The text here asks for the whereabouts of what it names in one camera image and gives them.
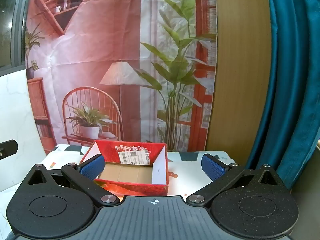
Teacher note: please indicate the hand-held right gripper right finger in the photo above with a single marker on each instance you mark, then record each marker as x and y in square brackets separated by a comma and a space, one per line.
[213, 167]

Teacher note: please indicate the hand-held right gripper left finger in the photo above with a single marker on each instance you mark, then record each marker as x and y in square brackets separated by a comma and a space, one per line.
[92, 167]

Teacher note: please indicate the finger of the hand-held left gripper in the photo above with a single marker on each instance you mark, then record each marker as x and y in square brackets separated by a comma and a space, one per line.
[8, 148]

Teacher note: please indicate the red strawberry print cardboard box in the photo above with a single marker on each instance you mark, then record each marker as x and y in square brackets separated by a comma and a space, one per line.
[135, 173]

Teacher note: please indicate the cartoon print white tablecloth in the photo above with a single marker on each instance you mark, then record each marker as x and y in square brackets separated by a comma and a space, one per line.
[187, 177]

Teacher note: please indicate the teal curtain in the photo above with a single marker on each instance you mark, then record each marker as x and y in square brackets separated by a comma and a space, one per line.
[292, 80]

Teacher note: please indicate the dark framed window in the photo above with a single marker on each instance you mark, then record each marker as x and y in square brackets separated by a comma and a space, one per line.
[15, 25]

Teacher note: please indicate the printed room scene wall backdrop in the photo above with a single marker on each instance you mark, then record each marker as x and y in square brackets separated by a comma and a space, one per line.
[112, 42]

